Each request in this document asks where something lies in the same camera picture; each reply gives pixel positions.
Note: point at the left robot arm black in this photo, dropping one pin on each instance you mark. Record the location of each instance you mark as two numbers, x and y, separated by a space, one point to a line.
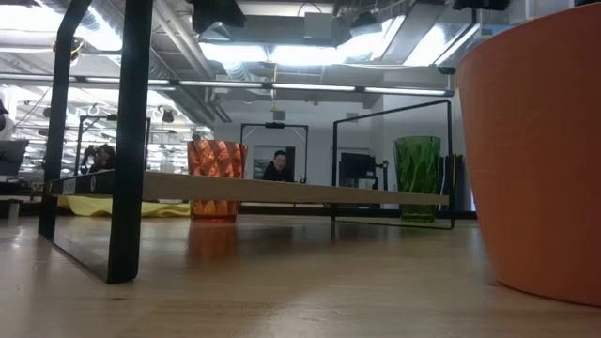
216 14

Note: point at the black metal frame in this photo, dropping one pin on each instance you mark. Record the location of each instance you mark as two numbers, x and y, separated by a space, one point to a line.
130 141

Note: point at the green faceted plastic cup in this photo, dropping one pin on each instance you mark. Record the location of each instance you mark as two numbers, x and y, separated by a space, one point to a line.
417 164

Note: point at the person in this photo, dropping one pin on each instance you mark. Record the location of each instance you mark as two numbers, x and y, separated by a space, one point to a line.
104 160
277 172

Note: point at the dark computer monitor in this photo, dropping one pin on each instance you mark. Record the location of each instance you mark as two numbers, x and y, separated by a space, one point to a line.
13 157

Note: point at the long ceiling light bar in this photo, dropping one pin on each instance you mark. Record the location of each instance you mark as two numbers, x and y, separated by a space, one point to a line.
310 87

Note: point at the large plain orange cup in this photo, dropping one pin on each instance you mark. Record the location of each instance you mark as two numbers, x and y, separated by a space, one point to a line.
540 164

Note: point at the yellow cloth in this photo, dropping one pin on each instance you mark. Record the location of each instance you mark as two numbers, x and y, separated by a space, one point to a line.
89 207

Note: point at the black monitor on arm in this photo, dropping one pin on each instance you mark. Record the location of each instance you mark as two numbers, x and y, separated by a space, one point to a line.
357 166

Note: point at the orange faceted plastic cup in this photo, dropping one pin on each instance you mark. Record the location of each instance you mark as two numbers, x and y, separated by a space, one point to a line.
216 158

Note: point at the black metal frame stand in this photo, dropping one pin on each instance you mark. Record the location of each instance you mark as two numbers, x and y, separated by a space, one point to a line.
81 141
274 125

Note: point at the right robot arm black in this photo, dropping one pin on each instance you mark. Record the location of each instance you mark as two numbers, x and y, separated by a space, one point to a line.
481 4

